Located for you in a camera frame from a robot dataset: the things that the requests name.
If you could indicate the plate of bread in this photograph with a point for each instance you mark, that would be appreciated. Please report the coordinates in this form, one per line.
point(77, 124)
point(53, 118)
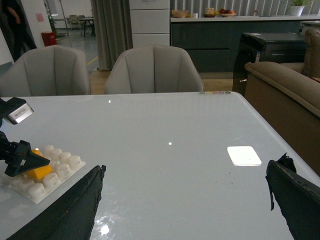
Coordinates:
point(210, 12)

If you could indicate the white drawer cabinet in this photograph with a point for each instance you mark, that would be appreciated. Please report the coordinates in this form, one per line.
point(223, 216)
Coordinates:
point(150, 22)

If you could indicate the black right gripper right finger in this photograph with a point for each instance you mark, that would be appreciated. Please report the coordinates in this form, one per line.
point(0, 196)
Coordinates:
point(298, 198)

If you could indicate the wicker bread basket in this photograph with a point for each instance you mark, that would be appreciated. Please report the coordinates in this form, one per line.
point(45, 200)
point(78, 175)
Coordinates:
point(180, 13)

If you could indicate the dark kitchen counter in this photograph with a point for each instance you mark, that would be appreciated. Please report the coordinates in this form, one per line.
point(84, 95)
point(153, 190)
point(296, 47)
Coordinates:
point(213, 43)

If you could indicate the beige chair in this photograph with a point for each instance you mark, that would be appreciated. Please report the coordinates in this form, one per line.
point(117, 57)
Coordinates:
point(48, 71)
point(153, 69)

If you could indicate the yellow toy block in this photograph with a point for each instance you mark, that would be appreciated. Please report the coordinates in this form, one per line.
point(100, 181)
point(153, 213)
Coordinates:
point(40, 172)

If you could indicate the right beige chair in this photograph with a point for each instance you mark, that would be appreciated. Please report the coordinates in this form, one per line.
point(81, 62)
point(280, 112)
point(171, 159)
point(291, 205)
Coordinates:
point(153, 69)

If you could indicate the black box appliance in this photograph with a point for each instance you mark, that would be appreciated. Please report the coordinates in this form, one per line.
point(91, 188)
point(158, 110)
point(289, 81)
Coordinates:
point(265, 47)

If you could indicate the grey-brown curtain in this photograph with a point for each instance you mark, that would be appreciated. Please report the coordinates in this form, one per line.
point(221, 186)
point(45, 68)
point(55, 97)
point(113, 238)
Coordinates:
point(113, 30)

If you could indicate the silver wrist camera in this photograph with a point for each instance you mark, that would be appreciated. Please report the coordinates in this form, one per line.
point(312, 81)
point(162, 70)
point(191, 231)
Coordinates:
point(15, 110)

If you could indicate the red bin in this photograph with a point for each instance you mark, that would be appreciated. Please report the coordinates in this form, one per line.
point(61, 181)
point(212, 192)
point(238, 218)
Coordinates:
point(49, 38)

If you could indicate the potted plant white pot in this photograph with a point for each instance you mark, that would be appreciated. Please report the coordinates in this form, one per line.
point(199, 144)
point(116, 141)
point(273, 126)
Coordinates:
point(296, 7)

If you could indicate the brown sofa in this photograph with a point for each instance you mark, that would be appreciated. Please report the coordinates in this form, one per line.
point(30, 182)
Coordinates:
point(287, 96)

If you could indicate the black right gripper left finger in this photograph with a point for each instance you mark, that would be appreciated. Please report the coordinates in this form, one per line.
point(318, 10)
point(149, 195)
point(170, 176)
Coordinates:
point(71, 216)

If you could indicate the fruit bowl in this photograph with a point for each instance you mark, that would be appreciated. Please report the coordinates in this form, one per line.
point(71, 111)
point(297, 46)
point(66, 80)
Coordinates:
point(227, 13)

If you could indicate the left beige chair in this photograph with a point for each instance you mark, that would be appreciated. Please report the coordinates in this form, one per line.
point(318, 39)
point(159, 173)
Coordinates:
point(48, 71)

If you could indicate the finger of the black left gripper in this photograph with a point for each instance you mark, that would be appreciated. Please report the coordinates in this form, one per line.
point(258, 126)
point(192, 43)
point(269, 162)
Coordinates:
point(19, 158)

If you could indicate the background work table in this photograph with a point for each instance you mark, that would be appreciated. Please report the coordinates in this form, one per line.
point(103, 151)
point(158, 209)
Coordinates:
point(86, 25)

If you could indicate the white studded base plate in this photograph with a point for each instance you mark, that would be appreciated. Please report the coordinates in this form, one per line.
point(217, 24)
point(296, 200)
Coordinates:
point(38, 183)

